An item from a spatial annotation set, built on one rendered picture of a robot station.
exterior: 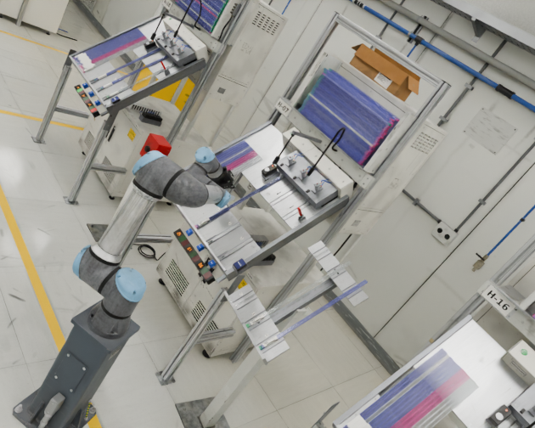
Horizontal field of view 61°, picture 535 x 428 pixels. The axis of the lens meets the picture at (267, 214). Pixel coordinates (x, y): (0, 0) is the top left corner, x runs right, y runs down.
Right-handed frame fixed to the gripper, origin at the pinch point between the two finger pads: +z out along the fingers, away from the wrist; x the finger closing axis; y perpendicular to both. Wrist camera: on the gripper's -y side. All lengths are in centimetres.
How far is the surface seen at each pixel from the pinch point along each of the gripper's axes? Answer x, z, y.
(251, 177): 14.9, 12.4, 10.9
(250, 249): -28.6, 7.0, 7.1
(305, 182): 1.8, 9.9, 38.0
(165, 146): 54, 15, -39
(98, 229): 33, 51, -105
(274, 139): 39.0, 17.7, 25.5
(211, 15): 139, 2, 1
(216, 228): -13.7, 5.7, -8.3
